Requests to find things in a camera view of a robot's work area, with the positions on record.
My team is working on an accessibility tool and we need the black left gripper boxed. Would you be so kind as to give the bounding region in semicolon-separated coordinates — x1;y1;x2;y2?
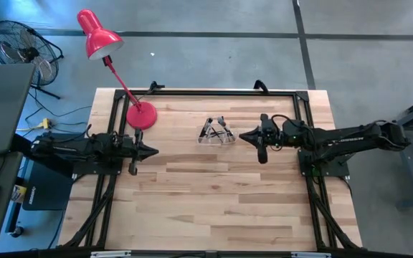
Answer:
122;128;159;176

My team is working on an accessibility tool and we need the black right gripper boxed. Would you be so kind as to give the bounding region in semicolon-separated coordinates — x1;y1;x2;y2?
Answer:
238;113;283;165

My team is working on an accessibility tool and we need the large fluffy powder brush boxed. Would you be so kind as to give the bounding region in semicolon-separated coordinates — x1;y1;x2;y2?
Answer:
216;115;234;138

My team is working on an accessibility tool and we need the black spoolie mascara wand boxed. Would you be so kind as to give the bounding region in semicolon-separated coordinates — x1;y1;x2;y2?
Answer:
206;129;229;140

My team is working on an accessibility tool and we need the thick short black makeup brush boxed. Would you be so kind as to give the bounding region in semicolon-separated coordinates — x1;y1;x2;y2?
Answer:
199;117;214;140

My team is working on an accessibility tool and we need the clear acrylic organizer box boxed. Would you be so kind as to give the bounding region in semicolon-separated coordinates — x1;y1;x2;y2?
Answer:
196;117;237;145

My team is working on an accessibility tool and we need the black Husky case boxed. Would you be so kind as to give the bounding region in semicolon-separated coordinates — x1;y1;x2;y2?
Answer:
22;132;75;211

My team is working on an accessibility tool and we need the red desk lamp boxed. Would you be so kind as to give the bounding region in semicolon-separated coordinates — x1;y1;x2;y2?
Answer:
76;9;158;130

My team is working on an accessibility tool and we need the black desk support beam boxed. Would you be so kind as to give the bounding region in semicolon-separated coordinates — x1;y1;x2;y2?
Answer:
11;133;77;177

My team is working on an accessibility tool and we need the small yellow labelled box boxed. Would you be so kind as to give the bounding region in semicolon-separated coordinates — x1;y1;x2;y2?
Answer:
11;184;28;204

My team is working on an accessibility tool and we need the black caster wheel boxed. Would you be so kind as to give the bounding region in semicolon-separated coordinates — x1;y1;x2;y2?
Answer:
9;224;25;239

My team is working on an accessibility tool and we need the black floor fan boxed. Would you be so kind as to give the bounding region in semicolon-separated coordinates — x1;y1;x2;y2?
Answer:
0;19;65;100

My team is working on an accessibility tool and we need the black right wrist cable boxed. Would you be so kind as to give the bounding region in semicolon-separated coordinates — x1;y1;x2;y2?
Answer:
270;113;317;151

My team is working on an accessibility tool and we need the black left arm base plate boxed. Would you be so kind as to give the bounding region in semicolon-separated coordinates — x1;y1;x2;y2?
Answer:
72;146;125;176

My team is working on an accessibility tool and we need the black aluminium table frame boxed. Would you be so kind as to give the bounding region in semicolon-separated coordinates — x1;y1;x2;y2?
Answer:
57;88;364;252

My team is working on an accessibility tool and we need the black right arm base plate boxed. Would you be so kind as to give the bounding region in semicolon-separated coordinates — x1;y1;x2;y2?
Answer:
298;148;351;179

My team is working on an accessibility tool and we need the black floor cable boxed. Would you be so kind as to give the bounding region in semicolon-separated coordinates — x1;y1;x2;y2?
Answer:
23;85;92;125

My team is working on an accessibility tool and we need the yellow power plug cord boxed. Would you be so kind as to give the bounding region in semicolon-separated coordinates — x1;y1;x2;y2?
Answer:
15;118;52;132

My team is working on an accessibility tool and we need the silver table bracket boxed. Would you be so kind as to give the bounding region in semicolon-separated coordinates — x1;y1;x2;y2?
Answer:
90;250;133;258
290;252;333;258

